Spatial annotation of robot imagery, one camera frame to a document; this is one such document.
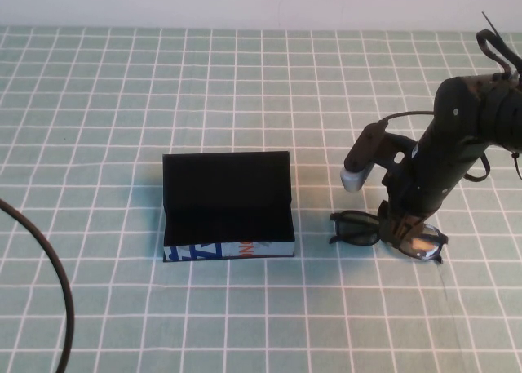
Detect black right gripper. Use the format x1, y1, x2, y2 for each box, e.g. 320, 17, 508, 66
375, 171, 464, 250

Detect black framed glasses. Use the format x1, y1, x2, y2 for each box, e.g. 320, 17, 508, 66
328, 210, 449, 264

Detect black patterned glasses case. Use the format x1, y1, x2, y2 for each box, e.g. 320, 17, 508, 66
161, 150, 297, 264

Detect green checked tablecloth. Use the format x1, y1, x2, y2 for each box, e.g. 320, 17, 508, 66
0, 24, 522, 373

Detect silver wrist camera black mount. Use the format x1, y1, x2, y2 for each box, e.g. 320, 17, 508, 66
340, 122, 414, 193

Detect thin black hanging cable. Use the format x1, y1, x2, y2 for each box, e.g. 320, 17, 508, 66
463, 151, 491, 183

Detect thin black camera cable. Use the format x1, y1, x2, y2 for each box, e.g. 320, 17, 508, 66
382, 110, 436, 125

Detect black cable loop with tie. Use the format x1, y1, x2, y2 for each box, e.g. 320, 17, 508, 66
475, 11, 522, 81

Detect thick black cable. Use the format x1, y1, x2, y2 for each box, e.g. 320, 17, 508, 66
0, 197, 77, 373

